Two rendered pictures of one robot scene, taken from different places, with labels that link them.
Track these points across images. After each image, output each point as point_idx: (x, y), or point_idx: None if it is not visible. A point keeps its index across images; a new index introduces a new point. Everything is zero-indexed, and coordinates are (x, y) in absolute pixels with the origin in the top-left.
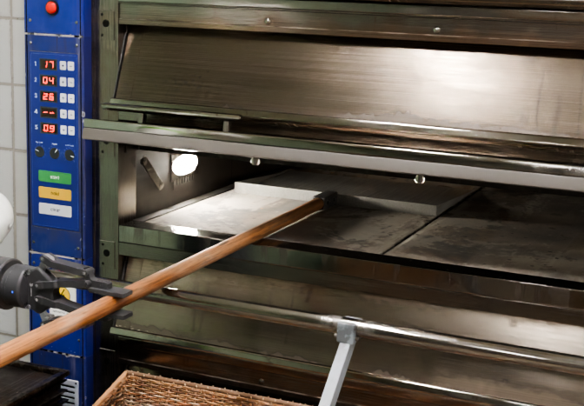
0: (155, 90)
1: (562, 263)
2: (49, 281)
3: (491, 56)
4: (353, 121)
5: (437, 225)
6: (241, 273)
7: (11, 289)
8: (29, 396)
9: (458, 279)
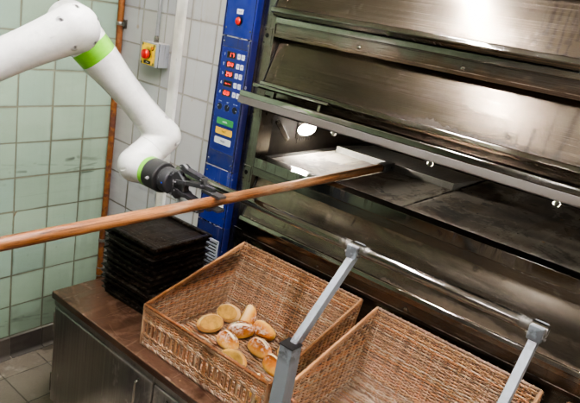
0: (286, 80)
1: (520, 237)
2: (182, 180)
3: (495, 91)
4: (396, 118)
5: (449, 196)
6: (316, 199)
7: (160, 180)
8: (183, 244)
9: (444, 233)
